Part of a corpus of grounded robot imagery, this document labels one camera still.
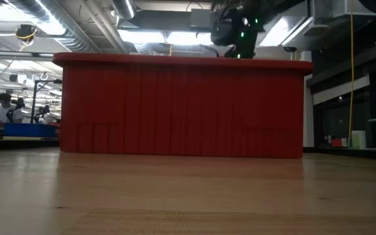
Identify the pale green container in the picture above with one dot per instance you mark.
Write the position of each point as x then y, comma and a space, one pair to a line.
358, 139

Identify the black security camera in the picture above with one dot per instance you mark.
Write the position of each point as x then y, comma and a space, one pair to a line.
290, 49

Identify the red plastic bin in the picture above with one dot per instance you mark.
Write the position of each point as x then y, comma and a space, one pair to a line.
181, 107

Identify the black background robot arm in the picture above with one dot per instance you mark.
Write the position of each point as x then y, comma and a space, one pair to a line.
15, 109
41, 112

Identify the black round ceiling camera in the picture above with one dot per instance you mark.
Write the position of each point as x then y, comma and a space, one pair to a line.
25, 32

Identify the person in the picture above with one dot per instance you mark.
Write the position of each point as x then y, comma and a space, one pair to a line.
3, 111

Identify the grey ceiling box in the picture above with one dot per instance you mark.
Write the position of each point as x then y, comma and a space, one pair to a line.
201, 19

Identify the small red box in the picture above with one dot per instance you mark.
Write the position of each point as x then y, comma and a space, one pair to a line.
336, 142

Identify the black metal stand frame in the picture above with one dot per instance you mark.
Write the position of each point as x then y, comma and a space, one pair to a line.
34, 98

